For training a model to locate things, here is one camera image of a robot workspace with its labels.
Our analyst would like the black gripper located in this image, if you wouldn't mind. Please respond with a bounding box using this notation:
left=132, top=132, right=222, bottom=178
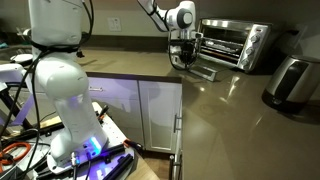
left=179, top=37, right=198, bottom=68

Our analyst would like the toaster oven glass door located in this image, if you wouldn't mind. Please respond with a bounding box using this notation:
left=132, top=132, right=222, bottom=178
left=188, top=61, right=234, bottom=83

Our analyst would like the silver toaster oven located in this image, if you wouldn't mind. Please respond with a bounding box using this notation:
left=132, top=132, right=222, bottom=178
left=196, top=18, right=273, bottom=73

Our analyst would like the white lower cabinet door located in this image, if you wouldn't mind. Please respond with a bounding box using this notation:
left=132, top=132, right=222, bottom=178
left=138, top=79, right=183, bottom=154

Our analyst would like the white cabinet drawer front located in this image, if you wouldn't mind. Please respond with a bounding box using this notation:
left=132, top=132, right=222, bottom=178
left=84, top=77, right=145, bottom=145

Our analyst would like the orange and black clamp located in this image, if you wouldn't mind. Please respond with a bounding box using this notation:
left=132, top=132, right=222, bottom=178
left=123, top=138, right=145, bottom=152

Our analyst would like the perforated metal robot mounting plate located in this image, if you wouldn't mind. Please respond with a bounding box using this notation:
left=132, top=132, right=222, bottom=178
left=33, top=101, right=136, bottom=180

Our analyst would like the steel electric kettle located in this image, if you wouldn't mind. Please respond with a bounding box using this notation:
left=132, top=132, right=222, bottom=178
left=261, top=54, right=320, bottom=114

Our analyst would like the white round disc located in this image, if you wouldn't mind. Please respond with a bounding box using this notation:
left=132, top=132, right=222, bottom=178
left=9, top=53, right=34, bottom=66

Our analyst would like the orange loop clamp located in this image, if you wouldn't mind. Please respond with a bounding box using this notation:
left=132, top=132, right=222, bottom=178
left=0, top=142, right=32, bottom=167

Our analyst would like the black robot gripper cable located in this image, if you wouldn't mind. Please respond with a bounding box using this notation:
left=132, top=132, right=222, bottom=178
left=167, top=29, right=188, bottom=72

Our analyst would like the steel cabinet door handle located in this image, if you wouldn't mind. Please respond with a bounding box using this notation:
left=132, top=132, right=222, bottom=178
left=173, top=113, right=183, bottom=134

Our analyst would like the white wall outlet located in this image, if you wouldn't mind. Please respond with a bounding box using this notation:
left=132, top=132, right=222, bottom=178
left=107, top=16, right=123, bottom=33

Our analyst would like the black aluminium rail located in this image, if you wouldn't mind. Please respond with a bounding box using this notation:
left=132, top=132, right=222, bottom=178
left=99, top=153, right=134, bottom=180

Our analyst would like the black robot base cable bundle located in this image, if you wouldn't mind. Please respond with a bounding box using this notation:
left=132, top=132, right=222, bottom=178
left=0, top=0, right=95, bottom=168

